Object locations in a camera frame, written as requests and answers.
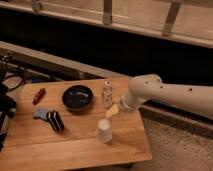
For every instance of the dark blue bowl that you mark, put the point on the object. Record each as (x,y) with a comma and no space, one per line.
(77,97)

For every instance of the small red brown object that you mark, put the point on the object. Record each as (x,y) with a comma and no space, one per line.
(38,96)

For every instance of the wooden cutting board table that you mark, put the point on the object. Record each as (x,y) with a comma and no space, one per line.
(32,145)

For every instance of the white ceramic cup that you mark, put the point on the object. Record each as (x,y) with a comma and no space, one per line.
(104,132)

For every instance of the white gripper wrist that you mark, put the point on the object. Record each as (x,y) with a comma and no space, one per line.
(124,105)

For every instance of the speckled clear bottle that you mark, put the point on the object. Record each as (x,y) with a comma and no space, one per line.
(107,94)

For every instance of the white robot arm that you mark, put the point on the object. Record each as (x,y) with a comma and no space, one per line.
(191,98)

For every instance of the black equipment at left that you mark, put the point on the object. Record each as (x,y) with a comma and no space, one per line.
(7,104)

